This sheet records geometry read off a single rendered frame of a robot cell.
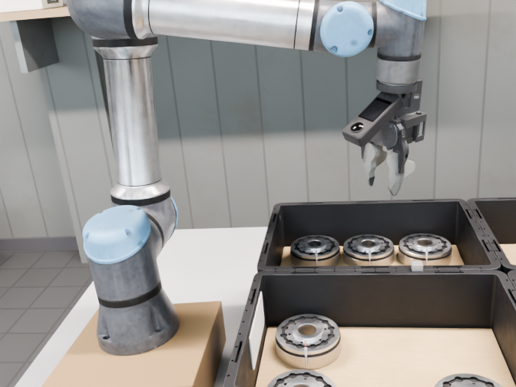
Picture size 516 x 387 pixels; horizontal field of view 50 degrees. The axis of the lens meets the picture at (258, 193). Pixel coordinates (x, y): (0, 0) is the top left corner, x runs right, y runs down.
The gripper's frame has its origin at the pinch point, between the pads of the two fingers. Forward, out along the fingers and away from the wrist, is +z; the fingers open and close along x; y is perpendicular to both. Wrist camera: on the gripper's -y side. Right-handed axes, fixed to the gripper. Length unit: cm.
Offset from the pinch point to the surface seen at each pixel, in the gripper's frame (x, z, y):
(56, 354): 34, 34, -57
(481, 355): -31.2, 13.8, -10.9
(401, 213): 1.4, 9.8, 9.5
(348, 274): -11.3, 5.8, -19.8
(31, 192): 243, 90, -9
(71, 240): 227, 119, 2
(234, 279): 32.2, 33.6, -13.2
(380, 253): -2.5, 13.7, -1.2
